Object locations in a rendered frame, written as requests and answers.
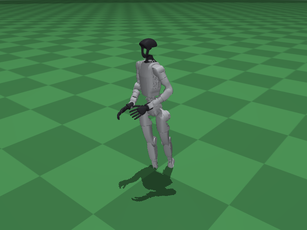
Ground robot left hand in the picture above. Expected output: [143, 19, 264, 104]
[130, 102, 153, 120]

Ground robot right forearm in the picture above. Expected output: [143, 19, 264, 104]
[129, 88, 140, 109]

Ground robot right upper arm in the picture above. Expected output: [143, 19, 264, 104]
[134, 61, 141, 90]

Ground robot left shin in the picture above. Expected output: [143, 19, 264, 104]
[163, 137, 173, 163]

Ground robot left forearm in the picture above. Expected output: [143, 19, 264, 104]
[148, 88, 172, 109]

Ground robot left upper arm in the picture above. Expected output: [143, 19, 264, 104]
[152, 64, 173, 93]

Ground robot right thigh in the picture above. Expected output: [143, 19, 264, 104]
[139, 111, 157, 146]

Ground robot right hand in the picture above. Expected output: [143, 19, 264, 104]
[117, 102, 134, 120]

